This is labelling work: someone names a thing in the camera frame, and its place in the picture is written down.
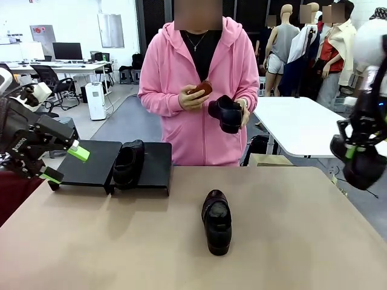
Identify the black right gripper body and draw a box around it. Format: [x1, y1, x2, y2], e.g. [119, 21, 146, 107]
[352, 93, 387, 137]

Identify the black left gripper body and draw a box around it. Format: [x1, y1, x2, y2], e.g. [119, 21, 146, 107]
[0, 125, 39, 179]

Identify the black ankle shoe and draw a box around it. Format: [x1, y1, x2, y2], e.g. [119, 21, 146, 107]
[329, 134, 387, 191]
[201, 189, 233, 257]

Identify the black loafer shoe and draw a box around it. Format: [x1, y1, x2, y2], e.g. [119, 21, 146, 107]
[112, 139, 145, 190]

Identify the black chunky round-toe shoe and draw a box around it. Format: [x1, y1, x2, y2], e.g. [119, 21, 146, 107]
[207, 95, 243, 134]

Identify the brown shoe brush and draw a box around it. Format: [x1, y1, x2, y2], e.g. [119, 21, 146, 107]
[186, 78, 213, 98]

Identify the person's left forearm pink sleeve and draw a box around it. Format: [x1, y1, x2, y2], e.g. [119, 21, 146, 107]
[243, 86, 260, 117]

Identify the person's right forearm pink sleeve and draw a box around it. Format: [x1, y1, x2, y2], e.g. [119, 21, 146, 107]
[137, 81, 182, 118]

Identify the black metal shoe stand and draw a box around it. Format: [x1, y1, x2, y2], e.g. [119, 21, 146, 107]
[108, 141, 173, 198]
[47, 139, 123, 196]

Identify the person's left hand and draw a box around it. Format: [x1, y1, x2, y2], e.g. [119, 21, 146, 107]
[234, 98, 251, 130]

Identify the person's right hand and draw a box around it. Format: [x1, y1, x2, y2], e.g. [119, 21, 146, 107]
[178, 87, 209, 110]

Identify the white dehumidifier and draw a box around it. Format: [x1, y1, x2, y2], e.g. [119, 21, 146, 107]
[85, 82, 107, 121]

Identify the white office desk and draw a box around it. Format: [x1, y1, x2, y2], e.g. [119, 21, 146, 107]
[0, 61, 112, 100]

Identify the mannequin in cream jacket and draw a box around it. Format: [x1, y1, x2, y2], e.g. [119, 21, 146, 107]
[316, 0, 357, 102]

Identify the beige box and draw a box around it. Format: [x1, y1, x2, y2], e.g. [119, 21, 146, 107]
[247, 153, 296, 167]

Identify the black computer monitor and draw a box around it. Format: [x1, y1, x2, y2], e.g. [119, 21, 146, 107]
[52, 42, 83, 61]

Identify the white monitor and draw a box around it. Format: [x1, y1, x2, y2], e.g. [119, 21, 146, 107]
[19, 41, 45, 61]
[0, 43, 24, 63]

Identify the grey board with red signs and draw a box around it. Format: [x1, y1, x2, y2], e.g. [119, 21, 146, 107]
[29, 24, 57, 43]

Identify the mannequin with white navy garments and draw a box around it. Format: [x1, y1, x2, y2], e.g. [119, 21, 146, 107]
[278, 2, 321, 98]

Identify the black backpack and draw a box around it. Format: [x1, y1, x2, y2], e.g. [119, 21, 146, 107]
[131, 53, 146, 71]

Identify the background person red mask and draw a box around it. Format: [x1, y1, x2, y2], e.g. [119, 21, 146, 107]
[313, 10, 324, 34]

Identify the mannequin in grey tank top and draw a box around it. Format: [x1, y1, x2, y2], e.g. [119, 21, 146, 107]
[262, 3, 302, 97]

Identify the person in pink hoodie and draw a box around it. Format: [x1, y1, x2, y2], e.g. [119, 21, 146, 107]
[137, 0, 260, 167]

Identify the background person in black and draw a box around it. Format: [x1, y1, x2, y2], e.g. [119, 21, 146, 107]
[255, 14, 278, 75]

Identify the black right arm hose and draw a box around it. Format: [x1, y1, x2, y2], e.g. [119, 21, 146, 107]
[356, 65, 387, 121]

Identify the braided black cable sleeve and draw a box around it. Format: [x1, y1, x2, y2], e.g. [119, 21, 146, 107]
[0, 96, 34, 134]

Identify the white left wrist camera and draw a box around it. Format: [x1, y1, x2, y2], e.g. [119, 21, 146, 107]
[16, 81, 53, 112]

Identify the metal wall panel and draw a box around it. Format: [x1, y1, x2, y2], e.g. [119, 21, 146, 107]
[97, 13, 125, 48]

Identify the silver cross necklace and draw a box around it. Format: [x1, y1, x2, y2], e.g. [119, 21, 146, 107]
[184, 30, 209, 52]

